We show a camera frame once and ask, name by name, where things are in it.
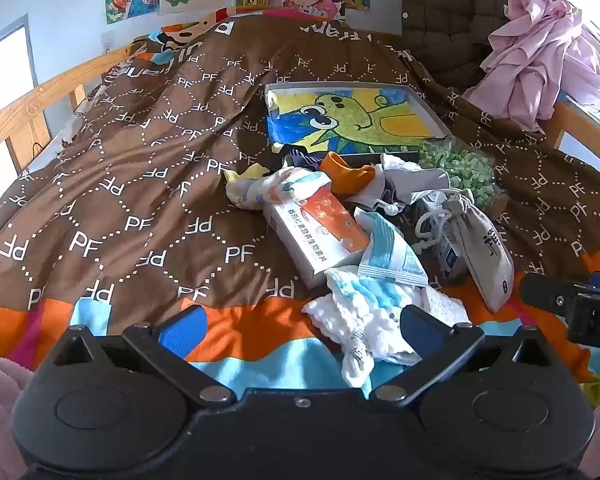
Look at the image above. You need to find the person's pink fleece clothing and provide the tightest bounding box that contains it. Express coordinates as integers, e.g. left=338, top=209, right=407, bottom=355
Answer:
left=0, top=352, right=38, bottom=480

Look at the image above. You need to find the blue white packet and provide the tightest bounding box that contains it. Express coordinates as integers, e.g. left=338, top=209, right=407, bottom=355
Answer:
left=354, top=209, right=429, bottom=287

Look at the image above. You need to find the wooden bed rail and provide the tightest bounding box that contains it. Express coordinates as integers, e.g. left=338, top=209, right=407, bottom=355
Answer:
left=0, top=47, right=131, bottom=171
left=545, top=100, right=600, bottom=173

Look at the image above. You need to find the grey tray with frog drawing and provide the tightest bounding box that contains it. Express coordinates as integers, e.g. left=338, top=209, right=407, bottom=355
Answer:
left=264, top=81, right=453, bottom=156

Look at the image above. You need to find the brown quilted jacket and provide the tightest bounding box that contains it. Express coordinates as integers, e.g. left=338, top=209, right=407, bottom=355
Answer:
left=400, top=0, right=546, bottom=93

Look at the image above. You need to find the window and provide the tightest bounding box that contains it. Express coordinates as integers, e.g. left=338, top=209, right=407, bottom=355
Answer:
left=0, top=14, right=37, bottom=216

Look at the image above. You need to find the glass jar of green stars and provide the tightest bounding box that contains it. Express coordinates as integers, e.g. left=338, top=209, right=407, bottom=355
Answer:
left=419, top=136, right=506, bottom=211

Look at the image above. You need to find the white waffle towel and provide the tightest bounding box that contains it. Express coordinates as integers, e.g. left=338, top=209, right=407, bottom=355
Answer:
left=302, top=267, right=473, bottom=390

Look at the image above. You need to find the brown printed blanket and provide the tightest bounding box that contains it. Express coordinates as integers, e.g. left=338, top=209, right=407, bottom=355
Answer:
left=0, top=7, right=600, bottom=396

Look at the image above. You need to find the pink cloth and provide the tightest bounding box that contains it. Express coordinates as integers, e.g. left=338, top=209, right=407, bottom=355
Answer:
left=462, top=0, right=600, bottom=133

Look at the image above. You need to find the white and orange medicine box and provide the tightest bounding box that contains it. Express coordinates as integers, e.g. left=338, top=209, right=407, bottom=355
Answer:
left=262, top=186, right=372, bottom=288

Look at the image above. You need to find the orange sock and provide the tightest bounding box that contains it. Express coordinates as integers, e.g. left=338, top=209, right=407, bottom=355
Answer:
left=319, top=151, right=377, bottom=194

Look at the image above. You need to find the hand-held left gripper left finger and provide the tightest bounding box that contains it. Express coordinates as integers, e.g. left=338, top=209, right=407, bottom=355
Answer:
left=45, top=305, right=236, bottom=408

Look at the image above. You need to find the light grey cloth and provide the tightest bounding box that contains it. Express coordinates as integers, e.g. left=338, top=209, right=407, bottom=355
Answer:
left=375, top=154, right=451, bottom=213

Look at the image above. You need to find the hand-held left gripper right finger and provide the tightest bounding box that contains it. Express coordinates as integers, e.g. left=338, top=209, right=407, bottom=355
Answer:
left=370, top=305, right=556, bottom=407

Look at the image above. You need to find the grey drawstring pouch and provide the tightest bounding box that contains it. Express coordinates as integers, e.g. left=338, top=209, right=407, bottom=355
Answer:
left=415, top=192, right=517, bottom=313

